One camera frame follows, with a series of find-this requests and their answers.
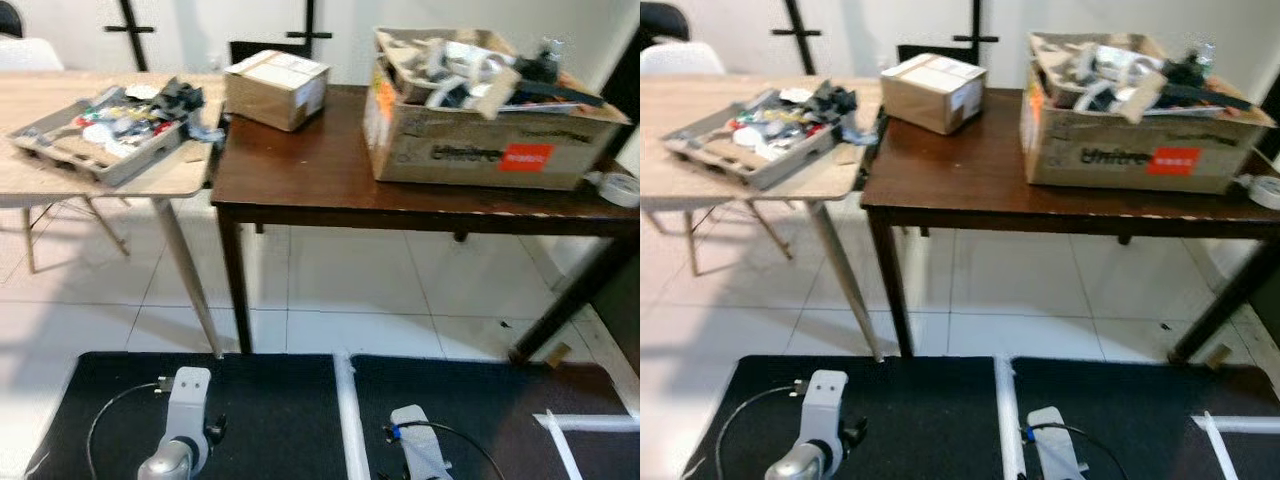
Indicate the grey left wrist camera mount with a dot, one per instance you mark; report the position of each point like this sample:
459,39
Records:
825,400
188,400

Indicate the folded brown cardboard piece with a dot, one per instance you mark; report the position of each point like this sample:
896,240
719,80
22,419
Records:
500,95
1142,98

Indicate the white tape roll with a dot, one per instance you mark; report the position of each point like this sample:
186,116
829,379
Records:
1265,190
615,185

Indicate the black office chair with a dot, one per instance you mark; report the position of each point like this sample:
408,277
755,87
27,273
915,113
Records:
662,20
8,20

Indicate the black flat panel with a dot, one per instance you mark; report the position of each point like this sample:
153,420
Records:
925,53
250,52

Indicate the large printed cardboard box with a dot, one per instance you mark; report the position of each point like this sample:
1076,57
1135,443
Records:
450,150
1100,155

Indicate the small taped cardboard box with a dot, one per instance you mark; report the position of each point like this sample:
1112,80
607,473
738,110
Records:
920,100
265,100

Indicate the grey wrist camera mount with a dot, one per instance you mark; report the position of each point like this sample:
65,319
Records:
188,400
420,450
825,400
1055,450

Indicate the dark grey crumpled foam piece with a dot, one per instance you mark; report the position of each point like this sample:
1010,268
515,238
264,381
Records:
180,97
835,100

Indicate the brown cardboard scrap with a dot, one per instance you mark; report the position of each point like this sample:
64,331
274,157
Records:
850,155
197,152

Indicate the small brown floor scrap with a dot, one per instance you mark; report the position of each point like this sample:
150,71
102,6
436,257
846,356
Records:
1218,357
558,355

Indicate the light wood table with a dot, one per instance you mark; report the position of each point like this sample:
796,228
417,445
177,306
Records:
700,100
50,95

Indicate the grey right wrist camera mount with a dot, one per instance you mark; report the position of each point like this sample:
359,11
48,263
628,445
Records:
1055,450
420,450

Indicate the black floor mat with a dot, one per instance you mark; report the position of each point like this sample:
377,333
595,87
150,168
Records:
930,420
1120,390
270,420
480,390

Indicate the long black foam insert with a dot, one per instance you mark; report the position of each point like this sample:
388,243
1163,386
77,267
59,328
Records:
1190,76
540,72

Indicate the black stand pole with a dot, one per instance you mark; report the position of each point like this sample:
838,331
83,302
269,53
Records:
975,38
130,28
308,36
798,31

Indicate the dark brown wooden table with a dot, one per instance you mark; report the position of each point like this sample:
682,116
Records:
950,165
300,160

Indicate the white crumpled paper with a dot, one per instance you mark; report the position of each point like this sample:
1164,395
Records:
142,92
796,96

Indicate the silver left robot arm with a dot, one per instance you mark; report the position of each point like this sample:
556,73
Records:
795,468
165,465

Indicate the grey pulp packaging insert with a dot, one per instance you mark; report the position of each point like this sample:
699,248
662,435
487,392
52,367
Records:
1055,55
400,50

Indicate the grey pulp cardboard tray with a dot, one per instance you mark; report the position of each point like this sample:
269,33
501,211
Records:
725,155
62,150

